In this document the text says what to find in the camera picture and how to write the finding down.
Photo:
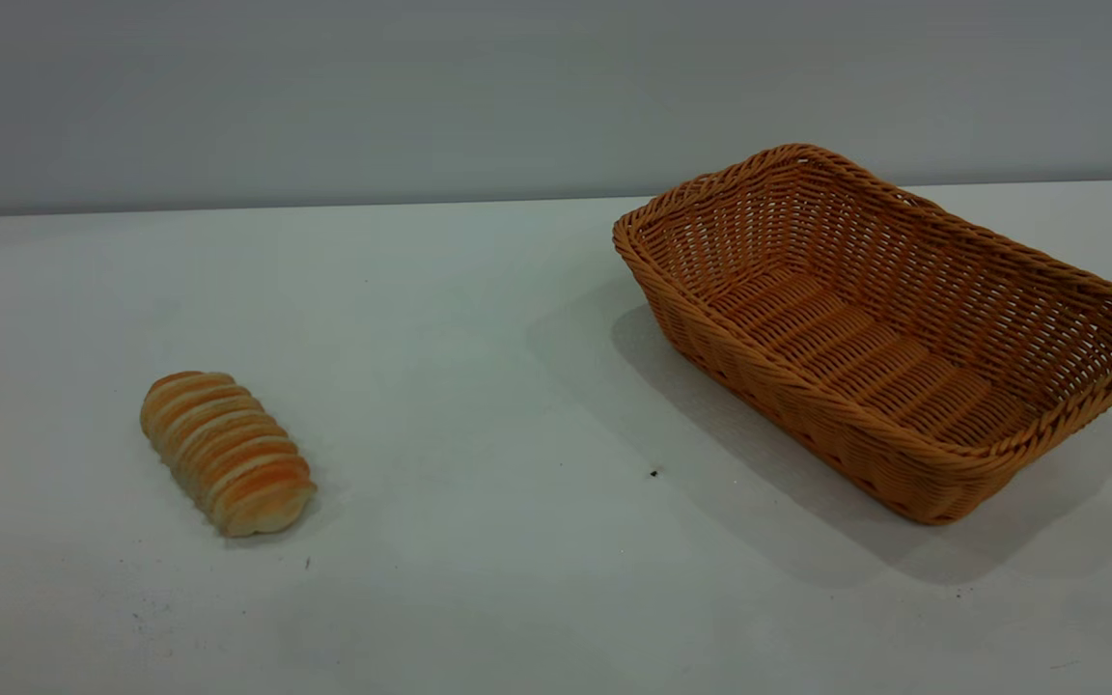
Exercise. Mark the orange woven wicker basket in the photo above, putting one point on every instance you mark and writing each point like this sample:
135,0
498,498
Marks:
836,338

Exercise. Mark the ridged long bread roll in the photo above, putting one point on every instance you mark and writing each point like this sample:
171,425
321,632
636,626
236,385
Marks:
228,452

